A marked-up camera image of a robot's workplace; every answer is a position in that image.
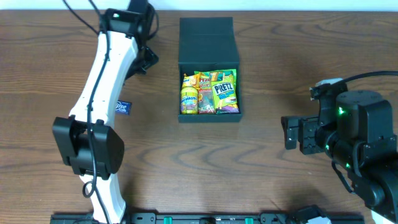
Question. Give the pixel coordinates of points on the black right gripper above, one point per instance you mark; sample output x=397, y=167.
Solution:
x=306, y=134

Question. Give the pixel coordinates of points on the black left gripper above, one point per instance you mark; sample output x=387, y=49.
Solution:
x=147, y=59

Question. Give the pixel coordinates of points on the small orange candy packet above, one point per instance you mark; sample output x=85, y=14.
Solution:
x=191, y=81

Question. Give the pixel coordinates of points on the yellow Mentos gum bottle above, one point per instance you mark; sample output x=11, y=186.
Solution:
x=189, y=100

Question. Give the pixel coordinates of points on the black gift box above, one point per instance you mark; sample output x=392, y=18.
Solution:
x=208, y=44

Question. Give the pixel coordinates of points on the green Haribo gummy bag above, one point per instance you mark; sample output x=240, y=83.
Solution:
x=205, y=95

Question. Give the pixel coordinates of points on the yellow green Pretz box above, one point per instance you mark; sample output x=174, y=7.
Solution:
x=224, y=92

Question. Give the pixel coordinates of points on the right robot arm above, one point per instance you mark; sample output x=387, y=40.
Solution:
x=355, y=130

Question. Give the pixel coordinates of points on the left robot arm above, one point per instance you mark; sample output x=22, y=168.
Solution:
x=86, y=139

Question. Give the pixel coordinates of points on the blue Eclipse mints tin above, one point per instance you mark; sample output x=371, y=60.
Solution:
x=123, y=107

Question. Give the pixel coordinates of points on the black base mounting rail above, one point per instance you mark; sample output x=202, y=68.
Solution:
x=264, y=218

